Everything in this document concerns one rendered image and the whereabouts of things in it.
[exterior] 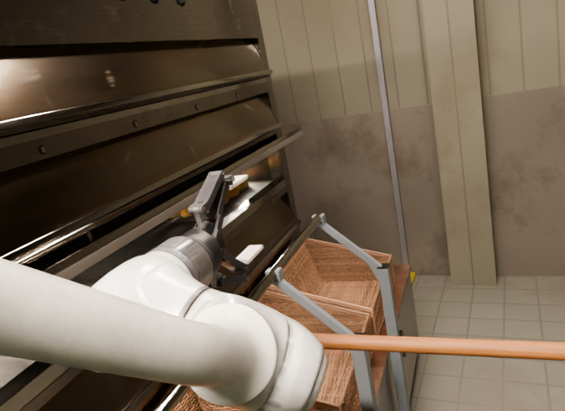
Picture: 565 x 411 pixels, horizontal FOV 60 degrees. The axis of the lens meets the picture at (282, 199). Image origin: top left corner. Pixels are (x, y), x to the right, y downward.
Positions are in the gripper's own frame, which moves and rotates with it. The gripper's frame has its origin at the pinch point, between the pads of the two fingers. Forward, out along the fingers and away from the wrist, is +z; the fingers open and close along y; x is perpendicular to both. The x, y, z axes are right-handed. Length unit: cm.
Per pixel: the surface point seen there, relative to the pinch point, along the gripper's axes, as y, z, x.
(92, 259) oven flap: 8.0, 0.7, -40.3
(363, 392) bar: 71, 42, 2
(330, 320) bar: 48, 44, -4
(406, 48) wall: -19, 282, -4
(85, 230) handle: 3.0, 5.9, -45.1
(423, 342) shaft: 28.7, 4.9, 27.6
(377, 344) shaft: 29.2, 4.4, 19.2
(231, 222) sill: 32, 89, -56
